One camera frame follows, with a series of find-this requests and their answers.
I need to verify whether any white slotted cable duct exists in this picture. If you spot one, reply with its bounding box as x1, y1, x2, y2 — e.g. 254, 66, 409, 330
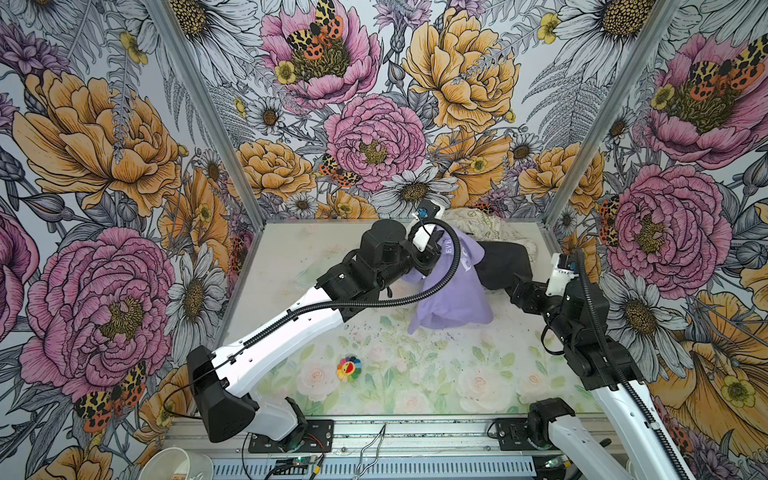
213, 456, 537, 479

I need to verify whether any white paper cup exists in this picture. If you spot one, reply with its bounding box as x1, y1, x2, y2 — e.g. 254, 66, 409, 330
139, 447, 214, 480

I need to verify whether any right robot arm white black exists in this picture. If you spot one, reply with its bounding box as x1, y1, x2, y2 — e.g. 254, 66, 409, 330
505, 251, 693, 479

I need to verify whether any aluminium front rail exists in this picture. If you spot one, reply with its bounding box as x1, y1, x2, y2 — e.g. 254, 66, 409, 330
161, 413, 631, 460

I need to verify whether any small rainbow coloured toy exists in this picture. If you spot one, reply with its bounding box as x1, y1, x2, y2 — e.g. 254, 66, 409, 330
336, 356, 362, 383

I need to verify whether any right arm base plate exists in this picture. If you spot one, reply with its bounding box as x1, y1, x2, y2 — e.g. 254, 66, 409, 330
490, 417, 538, 452

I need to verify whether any aluminium corner post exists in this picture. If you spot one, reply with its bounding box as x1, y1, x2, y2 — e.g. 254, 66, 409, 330
147, 1, 266, 234
541, 0, 682, 228

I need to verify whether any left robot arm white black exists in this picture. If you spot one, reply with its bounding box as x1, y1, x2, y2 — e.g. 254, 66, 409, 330
187, 200, 461, 451

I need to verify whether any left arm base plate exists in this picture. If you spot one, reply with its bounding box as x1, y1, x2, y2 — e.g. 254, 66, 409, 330
247, 418, 335, 454

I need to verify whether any black cloth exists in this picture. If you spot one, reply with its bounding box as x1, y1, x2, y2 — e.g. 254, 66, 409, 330
475, 241, 533, 291

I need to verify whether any purple cloth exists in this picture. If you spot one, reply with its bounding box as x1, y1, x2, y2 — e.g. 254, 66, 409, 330
408, 230, 494, 334

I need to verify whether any thin wire loop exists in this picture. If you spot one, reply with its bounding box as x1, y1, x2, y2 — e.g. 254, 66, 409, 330
352, 423, 388, 480

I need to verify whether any right aluminium corner post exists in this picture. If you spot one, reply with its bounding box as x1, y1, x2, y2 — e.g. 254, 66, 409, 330
541, 0, 682, 228

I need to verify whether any left aluminium corner post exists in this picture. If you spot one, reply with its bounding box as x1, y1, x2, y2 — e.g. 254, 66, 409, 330
147, 1, 266, 234

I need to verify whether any cream patterned cloth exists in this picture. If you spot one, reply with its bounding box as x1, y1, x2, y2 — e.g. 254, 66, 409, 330
443, 208, 542, 244

